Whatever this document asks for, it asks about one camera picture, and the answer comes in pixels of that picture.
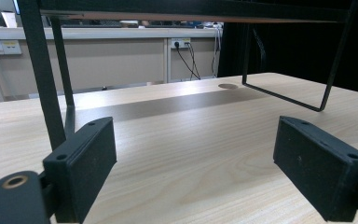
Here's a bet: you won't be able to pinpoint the wall socket with black plugs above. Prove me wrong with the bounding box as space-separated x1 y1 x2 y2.
170 37 191 49

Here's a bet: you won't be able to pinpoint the black curtain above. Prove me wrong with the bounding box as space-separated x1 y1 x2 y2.
217 0 358 97

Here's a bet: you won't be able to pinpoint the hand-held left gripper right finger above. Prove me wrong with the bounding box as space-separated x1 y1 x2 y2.
273 115 358 222

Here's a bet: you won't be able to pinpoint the black two-tier metal rack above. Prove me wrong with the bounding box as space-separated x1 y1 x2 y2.
17 0 358 151

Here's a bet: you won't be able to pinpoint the wall socket with white plug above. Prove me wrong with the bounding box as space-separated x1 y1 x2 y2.
0 39 23 57

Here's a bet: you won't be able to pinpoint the black cables from wall socket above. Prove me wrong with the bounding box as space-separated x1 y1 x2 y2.
174 41 202 81

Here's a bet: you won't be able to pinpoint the hanging white cable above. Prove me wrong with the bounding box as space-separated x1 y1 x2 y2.
210 22 224 78

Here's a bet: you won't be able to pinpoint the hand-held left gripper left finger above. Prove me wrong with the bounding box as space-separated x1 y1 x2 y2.
42 117 117 224

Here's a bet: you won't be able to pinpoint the round table cable grommet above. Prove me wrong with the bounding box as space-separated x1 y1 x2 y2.
217 82 240 91

